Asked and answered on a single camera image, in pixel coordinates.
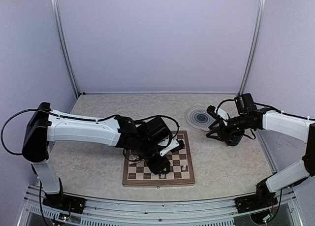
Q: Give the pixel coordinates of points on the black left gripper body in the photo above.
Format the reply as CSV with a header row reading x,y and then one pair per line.
x,y
144,152

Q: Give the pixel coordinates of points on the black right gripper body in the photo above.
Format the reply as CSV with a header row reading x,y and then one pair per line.
x,y
242,123

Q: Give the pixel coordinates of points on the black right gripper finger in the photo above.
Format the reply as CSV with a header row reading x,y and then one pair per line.
x,y
218,123
219,135

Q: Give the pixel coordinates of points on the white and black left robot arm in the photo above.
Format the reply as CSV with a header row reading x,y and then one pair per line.
x,y
48,126

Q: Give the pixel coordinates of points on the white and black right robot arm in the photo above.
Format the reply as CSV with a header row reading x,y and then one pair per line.
x,y
295,127

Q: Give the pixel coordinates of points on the wooden chess board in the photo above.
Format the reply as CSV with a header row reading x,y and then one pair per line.
x,y
140,176

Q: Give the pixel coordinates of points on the dark green cup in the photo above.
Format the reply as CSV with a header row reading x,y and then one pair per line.
x,y
234,140

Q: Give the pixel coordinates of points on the white plate with spiral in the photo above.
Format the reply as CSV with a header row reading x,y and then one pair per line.
x,y
198,118

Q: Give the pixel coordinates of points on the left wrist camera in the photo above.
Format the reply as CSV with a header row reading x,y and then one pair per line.
x,y
166,146

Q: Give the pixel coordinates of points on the aluminium front rail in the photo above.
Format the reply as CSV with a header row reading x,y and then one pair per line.
x,y
112,212

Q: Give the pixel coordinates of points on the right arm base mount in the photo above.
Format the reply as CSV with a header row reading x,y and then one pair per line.
x,y
254,202

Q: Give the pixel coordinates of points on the right aluminium corner post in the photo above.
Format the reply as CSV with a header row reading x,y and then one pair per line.
x,y
253,47

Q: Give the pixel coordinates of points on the aluminium corner post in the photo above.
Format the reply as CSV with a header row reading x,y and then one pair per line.
x,y
253,47
63,45

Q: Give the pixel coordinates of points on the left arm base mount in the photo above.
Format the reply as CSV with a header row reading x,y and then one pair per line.
x,y
65,202

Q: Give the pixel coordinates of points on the left aluminium corner post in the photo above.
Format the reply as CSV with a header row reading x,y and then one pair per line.
x,y
63,45

